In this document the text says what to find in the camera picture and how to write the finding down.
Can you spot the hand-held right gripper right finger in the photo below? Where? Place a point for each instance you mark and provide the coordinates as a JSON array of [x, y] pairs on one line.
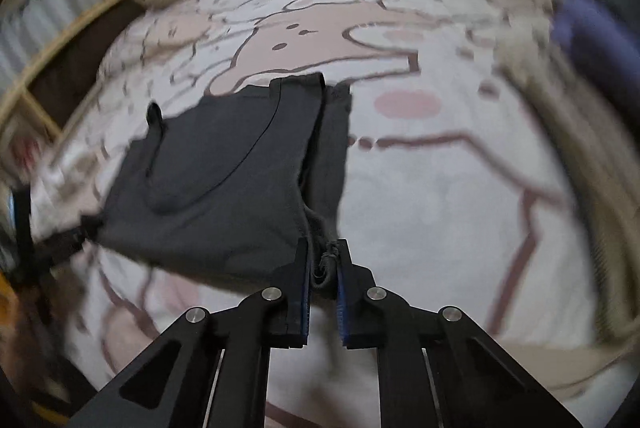
[[342, 308]]

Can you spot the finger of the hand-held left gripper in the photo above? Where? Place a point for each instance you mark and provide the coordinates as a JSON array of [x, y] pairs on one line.
[[65, 238]]

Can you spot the dark grey garment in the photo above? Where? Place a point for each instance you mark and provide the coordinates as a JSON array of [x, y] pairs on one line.
[[215, 188]]

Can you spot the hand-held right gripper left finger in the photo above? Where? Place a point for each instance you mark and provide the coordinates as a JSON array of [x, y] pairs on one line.
[[302, 308]]

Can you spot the wooden bedside shelf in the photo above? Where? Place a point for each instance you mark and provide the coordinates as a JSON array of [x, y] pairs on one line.
[[30, 103]]

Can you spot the grey curtain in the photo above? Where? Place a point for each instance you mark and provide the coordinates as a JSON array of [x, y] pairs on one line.
[[50, 8]]

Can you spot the bear printed bed sheet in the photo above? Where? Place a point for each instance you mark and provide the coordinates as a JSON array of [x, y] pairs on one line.
[[450, 208]]

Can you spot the purple folded garment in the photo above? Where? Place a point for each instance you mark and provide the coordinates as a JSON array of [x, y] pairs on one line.
[[580, 28]]

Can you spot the beige folded garment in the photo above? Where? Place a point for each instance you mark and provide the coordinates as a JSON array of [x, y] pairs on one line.
[[575, 133]]

